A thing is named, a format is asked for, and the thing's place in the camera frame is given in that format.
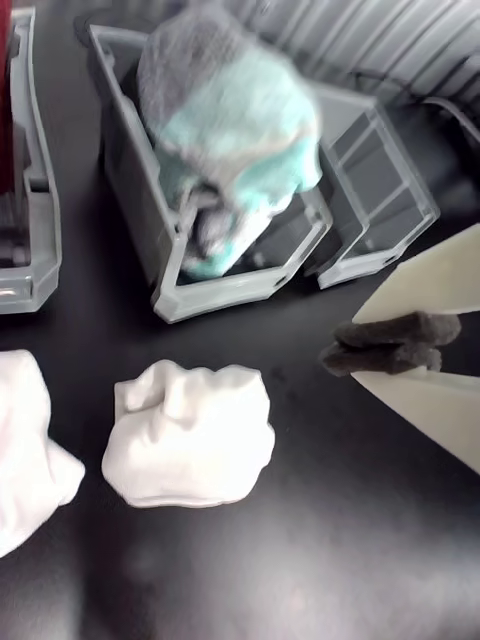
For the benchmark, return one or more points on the gripper white left finger foam pad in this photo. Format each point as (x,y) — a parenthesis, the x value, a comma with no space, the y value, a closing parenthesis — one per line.
(430,280)

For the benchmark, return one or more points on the gripper white right finger foam pad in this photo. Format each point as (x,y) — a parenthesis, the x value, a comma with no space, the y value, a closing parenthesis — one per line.
(440,405)

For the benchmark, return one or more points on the grey and teal sock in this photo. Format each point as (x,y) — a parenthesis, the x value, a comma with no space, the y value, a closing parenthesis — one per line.
(215,250)
(225,110)

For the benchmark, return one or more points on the small white sock bundle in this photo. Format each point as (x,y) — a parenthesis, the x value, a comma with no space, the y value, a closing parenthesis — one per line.
(190,440)

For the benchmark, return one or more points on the large white sock bundle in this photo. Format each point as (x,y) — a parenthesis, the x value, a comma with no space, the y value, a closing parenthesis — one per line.
(25,450)

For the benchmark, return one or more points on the small grey plastic bin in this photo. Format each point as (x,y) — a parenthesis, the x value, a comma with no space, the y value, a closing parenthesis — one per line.
(350,270)

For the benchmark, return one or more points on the medium grey plastic bin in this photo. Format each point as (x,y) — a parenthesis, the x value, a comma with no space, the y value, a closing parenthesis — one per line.
(130,200)

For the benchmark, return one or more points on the large grey plastic bin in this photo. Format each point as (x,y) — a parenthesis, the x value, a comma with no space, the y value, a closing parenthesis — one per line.
(45,200)

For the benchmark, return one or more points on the maroon cloth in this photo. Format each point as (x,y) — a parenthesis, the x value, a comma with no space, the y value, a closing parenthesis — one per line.
(4,100)

